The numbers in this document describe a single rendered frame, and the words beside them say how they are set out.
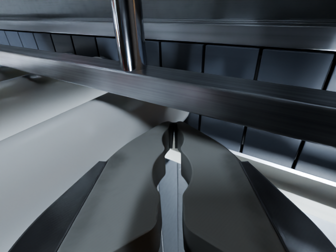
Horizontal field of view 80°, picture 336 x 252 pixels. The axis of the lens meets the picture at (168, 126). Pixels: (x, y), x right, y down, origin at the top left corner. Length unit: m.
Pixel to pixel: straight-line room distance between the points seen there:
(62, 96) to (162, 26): 0.09
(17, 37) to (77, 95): 0.20
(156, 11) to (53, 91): 0.13
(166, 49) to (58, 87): 0.09
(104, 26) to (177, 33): 0.08
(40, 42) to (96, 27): 0.11
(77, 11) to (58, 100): 0.17
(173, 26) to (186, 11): 0.05
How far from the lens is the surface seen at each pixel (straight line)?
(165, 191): 0.30
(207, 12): 0.21
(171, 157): 0.17
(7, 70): 0.23
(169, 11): 0.23
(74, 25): 0.25
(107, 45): 0.22
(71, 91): 0.18
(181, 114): 0.16
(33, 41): 0.33
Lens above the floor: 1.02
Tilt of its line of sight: 46 degrees down
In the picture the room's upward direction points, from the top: 130 degrees counter-clockwise
